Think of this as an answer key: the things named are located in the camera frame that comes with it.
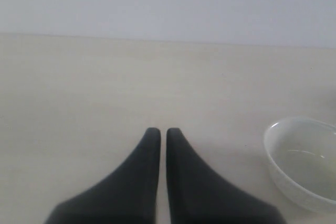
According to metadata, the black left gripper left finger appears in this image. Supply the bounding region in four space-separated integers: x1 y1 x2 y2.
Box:
46 127 161 223

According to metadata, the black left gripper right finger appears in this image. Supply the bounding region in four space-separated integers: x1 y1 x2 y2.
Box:
166 128 286 223

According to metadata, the white ceramic bowl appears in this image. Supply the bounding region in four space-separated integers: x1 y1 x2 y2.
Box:
263 117 335 214

